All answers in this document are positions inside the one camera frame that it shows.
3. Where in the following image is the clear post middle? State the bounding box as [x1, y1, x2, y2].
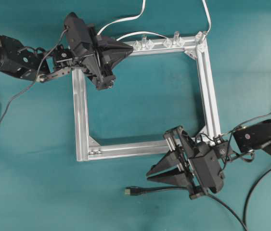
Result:
[141, 34, 147, 49]

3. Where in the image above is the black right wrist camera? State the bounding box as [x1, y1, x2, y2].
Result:
[189, 141, 225, 193]

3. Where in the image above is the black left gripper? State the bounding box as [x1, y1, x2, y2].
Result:
[71, 33, 133, 90]

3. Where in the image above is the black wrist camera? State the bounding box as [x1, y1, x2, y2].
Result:
[64, 12, 93, 57]
[189, 141, 225, 193]

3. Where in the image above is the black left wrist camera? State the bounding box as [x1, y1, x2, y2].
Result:
[64, 12, 93, 57]

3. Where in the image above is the white flat ribbon cable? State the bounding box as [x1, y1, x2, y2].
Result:
[97, 0, 212, 41]

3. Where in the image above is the grey left camera cable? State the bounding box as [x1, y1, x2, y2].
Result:
[0, 28, 69, 132]

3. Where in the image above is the clear post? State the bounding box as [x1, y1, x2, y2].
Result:
[141, 34, 147, 49]
[173, 31, 180, 46]

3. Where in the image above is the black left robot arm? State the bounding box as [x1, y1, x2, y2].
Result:
[0, 23, 133, 90]

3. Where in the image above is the clear post right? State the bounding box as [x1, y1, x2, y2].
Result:
[173, 31, 180, 46]

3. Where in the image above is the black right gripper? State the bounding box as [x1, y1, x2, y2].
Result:
[146, 126, 219, 199]

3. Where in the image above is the black USB cable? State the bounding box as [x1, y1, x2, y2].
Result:
[125, 160, 271, 231]

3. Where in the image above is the aluminium extrusion square frame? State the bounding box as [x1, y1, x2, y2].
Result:
[72, 32, 221, 162]

